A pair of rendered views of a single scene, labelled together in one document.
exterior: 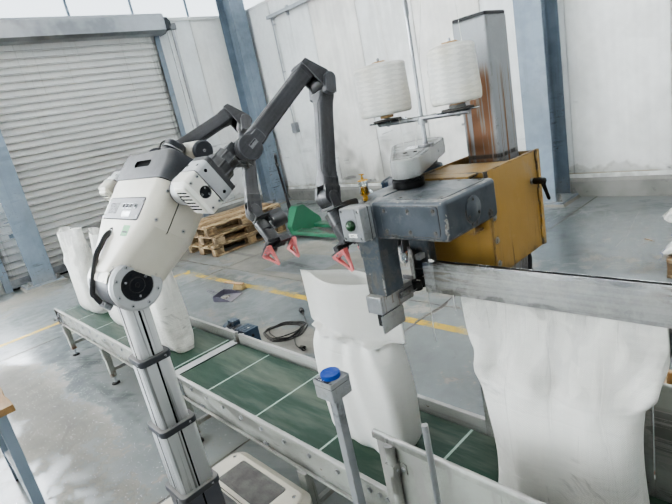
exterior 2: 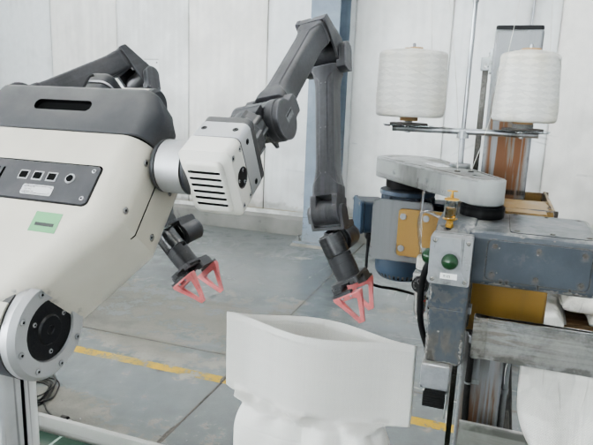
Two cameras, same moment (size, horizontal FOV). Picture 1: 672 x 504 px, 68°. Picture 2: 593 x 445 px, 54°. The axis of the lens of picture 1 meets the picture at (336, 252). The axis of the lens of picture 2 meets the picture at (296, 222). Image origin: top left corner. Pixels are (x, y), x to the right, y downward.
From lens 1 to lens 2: 0.87 m
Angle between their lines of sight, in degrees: 29
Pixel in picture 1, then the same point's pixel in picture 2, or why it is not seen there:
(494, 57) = not seen: hidden behind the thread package
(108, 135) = not seen: outside the picture
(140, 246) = (83, 256)
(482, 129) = (508, 159)
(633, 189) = not seen: hidden behind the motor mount
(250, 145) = (287, 116)
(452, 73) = (545, 86)
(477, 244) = (521, 298)
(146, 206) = (108, 184)
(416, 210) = (557, 252)
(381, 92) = (428, 87)
